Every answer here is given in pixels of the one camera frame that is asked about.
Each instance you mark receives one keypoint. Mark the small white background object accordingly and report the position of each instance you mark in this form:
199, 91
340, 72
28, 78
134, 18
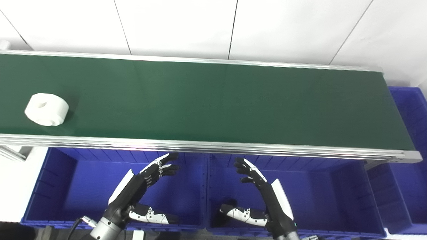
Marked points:
4, 44

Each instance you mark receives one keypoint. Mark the white cylindrical part with hole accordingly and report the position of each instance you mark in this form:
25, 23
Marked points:
46, 109

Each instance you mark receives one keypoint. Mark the green conveyor belt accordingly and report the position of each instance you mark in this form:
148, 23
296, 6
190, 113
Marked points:
213, 103

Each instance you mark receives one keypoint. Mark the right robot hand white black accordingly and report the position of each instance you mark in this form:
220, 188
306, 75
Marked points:
272, 203

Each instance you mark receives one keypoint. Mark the blue plastic bin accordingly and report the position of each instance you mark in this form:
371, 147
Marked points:
313, 193
83, 186
408, 180

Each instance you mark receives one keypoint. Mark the aluminium conveyor support profile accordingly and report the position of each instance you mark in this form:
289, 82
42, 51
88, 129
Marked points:
15, 152

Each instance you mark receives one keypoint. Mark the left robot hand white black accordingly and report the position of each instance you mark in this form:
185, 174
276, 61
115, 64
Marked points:
131, 191

